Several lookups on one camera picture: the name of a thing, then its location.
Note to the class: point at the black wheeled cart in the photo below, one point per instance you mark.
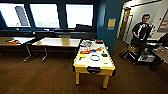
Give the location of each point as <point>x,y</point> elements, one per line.
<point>143,55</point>

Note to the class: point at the red black device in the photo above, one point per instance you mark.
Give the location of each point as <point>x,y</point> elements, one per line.
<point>99,41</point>

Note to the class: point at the black cushion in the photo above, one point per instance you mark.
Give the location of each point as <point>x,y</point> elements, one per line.
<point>83,27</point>

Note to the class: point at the yellow table tennis paddle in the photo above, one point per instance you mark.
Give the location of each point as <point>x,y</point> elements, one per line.
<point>82,56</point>

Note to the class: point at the dark window bench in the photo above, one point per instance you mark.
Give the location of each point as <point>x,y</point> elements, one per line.
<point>33,33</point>

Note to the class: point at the orange black object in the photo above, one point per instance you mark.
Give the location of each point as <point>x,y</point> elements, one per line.
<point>13,41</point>

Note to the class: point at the long wooden table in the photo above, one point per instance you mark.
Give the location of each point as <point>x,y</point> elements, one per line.
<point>56,42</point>
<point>23,40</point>

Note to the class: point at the black monitor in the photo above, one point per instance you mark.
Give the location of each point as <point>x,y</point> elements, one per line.
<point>163,38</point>

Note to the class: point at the green table tennis paddle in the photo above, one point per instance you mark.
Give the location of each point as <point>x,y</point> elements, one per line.
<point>104,55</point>

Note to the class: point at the yellow wall sign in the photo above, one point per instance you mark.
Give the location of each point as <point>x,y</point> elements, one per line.
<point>111,23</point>

